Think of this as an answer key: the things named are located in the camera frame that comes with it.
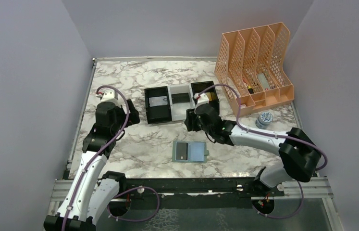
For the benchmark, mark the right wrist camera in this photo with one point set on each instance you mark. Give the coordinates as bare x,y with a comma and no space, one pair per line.
201,99

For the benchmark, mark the blue white tape roll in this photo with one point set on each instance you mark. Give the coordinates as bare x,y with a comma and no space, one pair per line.
264,119

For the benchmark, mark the black tray left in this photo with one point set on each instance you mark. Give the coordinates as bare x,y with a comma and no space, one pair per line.
158,114

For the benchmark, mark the black tray right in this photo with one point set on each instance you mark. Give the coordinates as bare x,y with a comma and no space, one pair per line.
198,87

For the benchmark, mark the black credit card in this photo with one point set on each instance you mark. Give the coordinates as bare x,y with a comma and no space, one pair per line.
180,98
181,151

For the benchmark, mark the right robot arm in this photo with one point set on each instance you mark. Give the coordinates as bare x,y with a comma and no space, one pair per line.
299,158

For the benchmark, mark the grey item in organizer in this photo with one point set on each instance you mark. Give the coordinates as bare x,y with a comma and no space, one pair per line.
263,81

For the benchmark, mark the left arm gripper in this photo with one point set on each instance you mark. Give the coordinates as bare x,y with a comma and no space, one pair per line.
133,118

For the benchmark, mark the black mounting rail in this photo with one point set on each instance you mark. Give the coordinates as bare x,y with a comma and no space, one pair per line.
241,186

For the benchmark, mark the orange file organizer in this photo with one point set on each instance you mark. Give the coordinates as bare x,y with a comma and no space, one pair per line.
245,53

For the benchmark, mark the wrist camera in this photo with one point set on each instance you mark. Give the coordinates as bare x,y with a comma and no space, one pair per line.
108,96
201,99

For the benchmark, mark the gold card in tray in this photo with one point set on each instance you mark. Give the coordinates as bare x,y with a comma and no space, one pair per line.
211,96

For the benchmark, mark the white tray middle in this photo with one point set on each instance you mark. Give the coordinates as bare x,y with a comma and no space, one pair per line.
178,110

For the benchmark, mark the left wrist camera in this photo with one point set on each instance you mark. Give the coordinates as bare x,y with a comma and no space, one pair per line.
108,96

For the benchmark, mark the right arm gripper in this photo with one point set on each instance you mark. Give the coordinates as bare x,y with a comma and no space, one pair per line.
190,120

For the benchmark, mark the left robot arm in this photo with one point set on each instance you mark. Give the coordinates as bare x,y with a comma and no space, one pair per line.
82,206

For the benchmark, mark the black tray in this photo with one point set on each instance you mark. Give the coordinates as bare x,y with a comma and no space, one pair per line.
198,87
158,114

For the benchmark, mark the yellow marker in organizer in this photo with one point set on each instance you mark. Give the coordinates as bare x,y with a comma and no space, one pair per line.
250,89

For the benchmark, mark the green card holder wallet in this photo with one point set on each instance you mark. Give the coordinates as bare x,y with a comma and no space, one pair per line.
197,152

